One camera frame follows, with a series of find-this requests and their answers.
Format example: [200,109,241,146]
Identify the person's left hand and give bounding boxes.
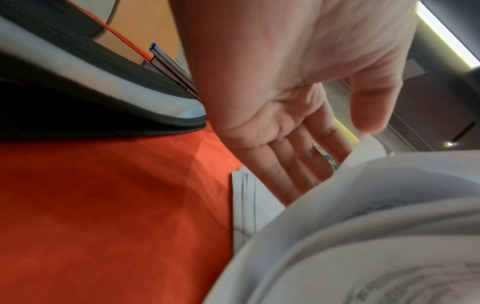
[168,0,418,206]

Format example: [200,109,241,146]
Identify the curled white paper sheets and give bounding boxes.
[202,134,480,304]

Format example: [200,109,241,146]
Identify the blue-tipped notebooks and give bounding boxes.
[141,43,200,97]

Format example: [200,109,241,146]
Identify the flat white paper stack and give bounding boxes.
[231,167,287,248]

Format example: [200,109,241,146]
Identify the thin orange folder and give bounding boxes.
[79,8,155,63]

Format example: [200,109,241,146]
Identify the long ceiling light strip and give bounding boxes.
[415,0,480,68]

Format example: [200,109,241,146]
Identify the grey black zipper bag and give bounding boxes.
[0,0,209,142]

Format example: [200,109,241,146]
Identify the orange cloth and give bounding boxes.
[0,123,246,304]

